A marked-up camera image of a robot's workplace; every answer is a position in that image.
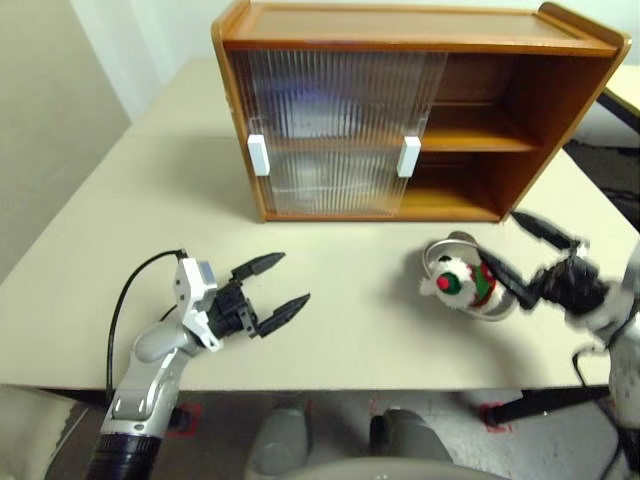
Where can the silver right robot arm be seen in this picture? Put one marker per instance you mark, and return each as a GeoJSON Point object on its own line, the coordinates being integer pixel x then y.
{"type": "Point", "coordinates": [627, 380]}

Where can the black table leg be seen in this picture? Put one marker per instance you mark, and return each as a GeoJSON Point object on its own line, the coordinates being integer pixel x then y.
{"type": "Point", "coordinates": [545, 402]}

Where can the purple tissue pack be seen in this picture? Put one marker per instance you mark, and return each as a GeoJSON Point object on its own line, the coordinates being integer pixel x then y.
{"type": "Point", "coordinates": [312, 107]}

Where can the grey rounded right robot leg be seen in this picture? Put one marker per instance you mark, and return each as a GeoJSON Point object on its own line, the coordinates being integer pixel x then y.
{"type": "Point", "coordinates": [410, 435]}

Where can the ribbed clear sliding door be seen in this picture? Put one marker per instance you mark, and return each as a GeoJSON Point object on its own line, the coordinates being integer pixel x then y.
{"type": "Point", "coordinates": [390, 100]}
{"type": "Point", "coordinates": [300, 135]}

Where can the grey rounded robot leg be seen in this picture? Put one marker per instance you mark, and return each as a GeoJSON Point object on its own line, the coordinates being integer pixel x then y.
{"type": "Point", "coordinates": [280, 435]}
{"type": "Point", "coordinates": [410, 435]}

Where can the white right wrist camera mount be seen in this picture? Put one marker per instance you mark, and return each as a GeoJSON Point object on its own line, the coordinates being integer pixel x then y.
{"type": "Point", "coordinates": [617, 305]}

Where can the beige table with black frame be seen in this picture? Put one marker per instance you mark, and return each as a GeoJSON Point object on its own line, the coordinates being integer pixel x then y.
{"type": "Point", "coordinates": [622, 95]}

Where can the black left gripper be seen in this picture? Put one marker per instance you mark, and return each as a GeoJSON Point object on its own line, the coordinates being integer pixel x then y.
{"type": "Point", "coordinates": [232, 312]}

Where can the white red green plush toy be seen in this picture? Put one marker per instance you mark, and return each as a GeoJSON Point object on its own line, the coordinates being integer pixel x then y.
{"type": "Point", "coordinates": [462, 285]}

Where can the round metal bowl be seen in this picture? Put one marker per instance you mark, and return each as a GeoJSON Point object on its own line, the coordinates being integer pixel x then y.
{"type": "Point", "coordinates": [457, 242]}

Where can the wooden cabinet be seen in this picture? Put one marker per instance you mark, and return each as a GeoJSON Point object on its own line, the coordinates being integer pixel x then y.
{"type": "Point", "coordinates": [400, 27]}

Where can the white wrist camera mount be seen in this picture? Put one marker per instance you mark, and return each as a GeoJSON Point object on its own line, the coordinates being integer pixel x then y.
{"type": "Point", "coordinates": [617, 305]}
{"type": "Point", "coordinates": [192, 305]}

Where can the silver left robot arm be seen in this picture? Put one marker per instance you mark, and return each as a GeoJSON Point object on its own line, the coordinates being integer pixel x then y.
{"type": "Point", "coordinates": [150, 370]}

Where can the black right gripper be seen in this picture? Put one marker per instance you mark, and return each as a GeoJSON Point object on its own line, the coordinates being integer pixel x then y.
{"type": "Point", "coordinates": [572, 287]}

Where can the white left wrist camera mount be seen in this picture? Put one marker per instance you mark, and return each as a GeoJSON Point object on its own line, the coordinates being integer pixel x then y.
{"type": "Point", "coordinates": [192, 305]}

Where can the grey rounded left robot leg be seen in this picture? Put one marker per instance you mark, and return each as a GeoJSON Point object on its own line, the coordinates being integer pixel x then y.
{"type": "Point", "coordinates": [280, 435]}

